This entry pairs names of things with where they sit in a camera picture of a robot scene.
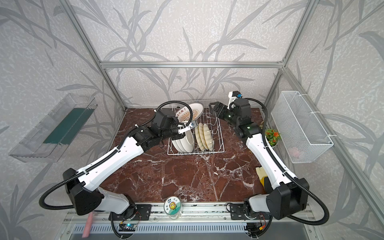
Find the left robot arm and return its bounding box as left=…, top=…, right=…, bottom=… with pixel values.
left=66, top=109, right=191, bottom=219

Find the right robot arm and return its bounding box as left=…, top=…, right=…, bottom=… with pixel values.
left=210, top=98, right=311, bottom=225

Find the green woven plate middle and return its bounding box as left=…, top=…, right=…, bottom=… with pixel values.
left=199, top=123, right=208, bottom=150

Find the green woven plate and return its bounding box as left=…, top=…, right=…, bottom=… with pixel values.
left=199, top=123, right=208, bottom=150
left=195, top=127, right=206, bottom=152

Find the tan woven plate right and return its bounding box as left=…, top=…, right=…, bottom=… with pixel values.
left=204, top=124, right=214, bottom=151

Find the potted artificial flower plant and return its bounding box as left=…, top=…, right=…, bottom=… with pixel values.
left=265, top=129, right=281, bottom=148

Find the green woven plate left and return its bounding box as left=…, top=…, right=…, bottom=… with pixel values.
left=195, top=127, right=206, bottom=152

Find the yellow black rubber glove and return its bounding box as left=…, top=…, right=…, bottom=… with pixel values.
left=256, top=167, right=273, bottom=194

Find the green sponge mat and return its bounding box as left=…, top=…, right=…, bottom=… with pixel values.
left=43, top=108, right=94, bottom=145

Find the left circuit board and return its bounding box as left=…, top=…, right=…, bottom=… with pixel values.
left=119, top=222, right=139, bottom=232

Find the purple pink brush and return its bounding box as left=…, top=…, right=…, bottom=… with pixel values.
left=82, top=212, right=93, bottom=239

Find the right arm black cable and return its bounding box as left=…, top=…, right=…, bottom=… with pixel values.
left=245, top=97, right=330, bottom=226

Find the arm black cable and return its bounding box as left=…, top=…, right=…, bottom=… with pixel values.
left=245, top=97, right=330, bottom=226
left=38, top=100, right=194, bottom=210

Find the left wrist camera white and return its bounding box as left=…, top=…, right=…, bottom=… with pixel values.
left=178, top=121, right=198, bottom=134

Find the white wire dish rack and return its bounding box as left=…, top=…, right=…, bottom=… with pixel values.
left=167, top=99, right=225, bottom=156

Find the white mesh wall basket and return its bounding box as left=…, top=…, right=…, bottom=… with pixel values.
left=272, top=91, right=334, bottom=164

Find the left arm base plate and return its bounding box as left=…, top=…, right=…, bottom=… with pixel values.
left=109, top=204, right=152, bottom=222

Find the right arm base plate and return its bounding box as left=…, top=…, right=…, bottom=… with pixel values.
left=226, top=203, right=255, bottom=221

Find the aluminium front rail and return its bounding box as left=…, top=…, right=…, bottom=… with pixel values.
left=63, top=202, right=315, bottom=224

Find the clear plastic wall shelf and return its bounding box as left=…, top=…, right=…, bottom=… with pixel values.
left=9, top=94, right=98, bottom=163

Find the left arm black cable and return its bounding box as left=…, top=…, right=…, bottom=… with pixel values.
left=38, top=100, right=194, bottom=210

